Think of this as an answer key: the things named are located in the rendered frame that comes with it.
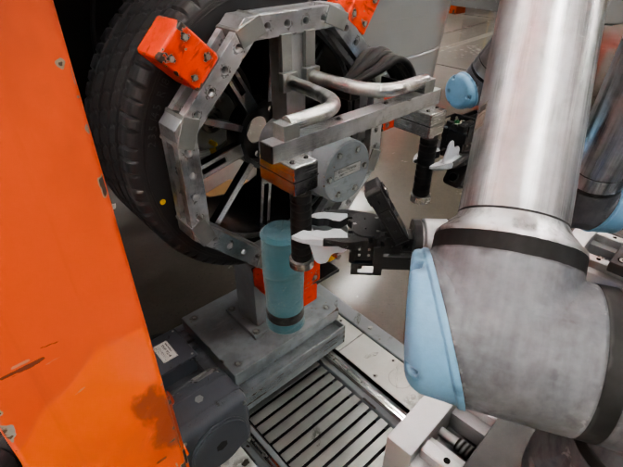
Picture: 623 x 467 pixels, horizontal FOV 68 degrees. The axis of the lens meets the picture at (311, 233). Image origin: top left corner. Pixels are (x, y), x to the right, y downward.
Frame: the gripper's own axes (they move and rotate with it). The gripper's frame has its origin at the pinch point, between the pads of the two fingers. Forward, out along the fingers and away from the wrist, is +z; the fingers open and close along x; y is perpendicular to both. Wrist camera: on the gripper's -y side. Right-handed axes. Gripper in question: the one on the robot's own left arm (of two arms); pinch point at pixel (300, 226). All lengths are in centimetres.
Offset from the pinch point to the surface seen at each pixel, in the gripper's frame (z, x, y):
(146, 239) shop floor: 83, 109, 83
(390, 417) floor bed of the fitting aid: -24, 17, 76
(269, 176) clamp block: 5.0, 1.6, -8.3
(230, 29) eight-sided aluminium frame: 12.8, 18.2, -27.2
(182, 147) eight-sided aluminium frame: 20.7, 7.7, -10.2
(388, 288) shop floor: -29, 80, 83
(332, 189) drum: -5.1, 13.4, 0.3
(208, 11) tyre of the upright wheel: 17.6, 23.1, -29.1
